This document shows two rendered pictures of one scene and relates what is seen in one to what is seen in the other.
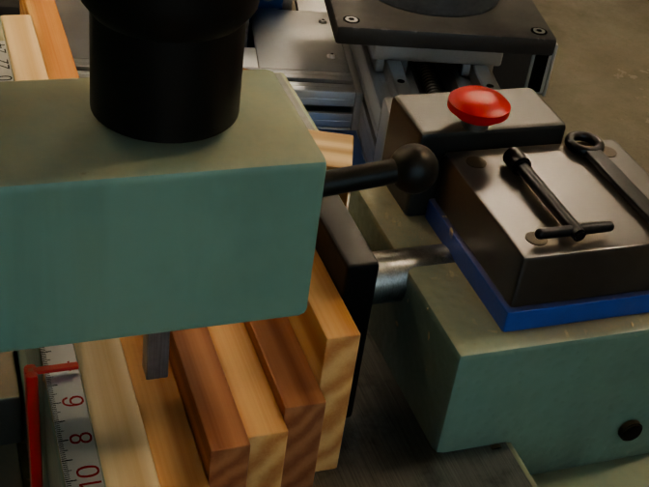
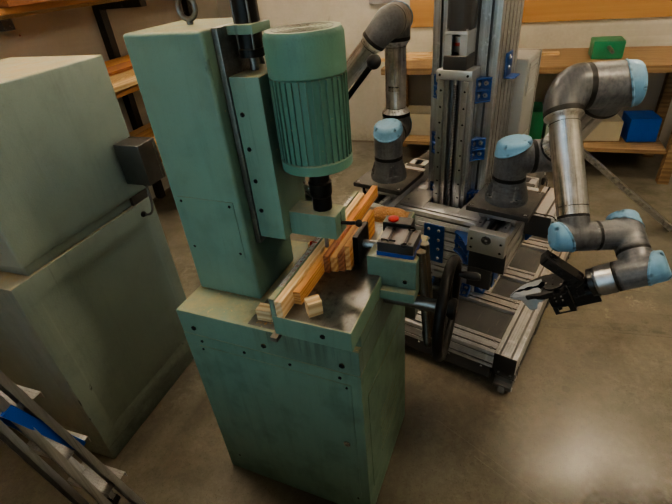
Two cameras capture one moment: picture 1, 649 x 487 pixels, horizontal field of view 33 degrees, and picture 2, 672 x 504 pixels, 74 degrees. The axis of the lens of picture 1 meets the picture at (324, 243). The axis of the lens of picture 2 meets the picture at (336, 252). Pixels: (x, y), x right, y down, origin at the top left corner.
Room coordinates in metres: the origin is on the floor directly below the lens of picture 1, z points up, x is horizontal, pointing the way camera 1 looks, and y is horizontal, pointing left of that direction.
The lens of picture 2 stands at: (-0.35, -0.75, 1.63)
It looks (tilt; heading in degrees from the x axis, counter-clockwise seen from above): 33 degrees down; 49
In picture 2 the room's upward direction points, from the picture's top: 6 degrees counter-clockwise
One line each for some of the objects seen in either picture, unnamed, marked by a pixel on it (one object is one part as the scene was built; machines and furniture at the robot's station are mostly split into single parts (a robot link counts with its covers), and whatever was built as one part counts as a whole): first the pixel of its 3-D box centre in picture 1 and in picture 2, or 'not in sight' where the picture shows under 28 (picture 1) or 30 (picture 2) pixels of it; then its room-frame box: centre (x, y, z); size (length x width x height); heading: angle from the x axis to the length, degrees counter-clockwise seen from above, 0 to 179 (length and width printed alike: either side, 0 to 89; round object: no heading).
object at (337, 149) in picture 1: (320, 175); not in sight; (0.55, 0.01, 0.92); 0.04 x 0.03 x 0.04; 2
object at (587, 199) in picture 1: (537, 190); (399, 235); (0.45, -0.10, 0.99); 0.13 x 0.11 x 0.06; 23
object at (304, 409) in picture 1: (239, 308); (353, 245); (0.41, 0.04, 0.93); 0.19 x 0.02 x 0.05; 23
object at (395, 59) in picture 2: not in sight; (395, 77); (1.14, 0.47, 1.19); 0.15 x 0.12 x 0.55; 26
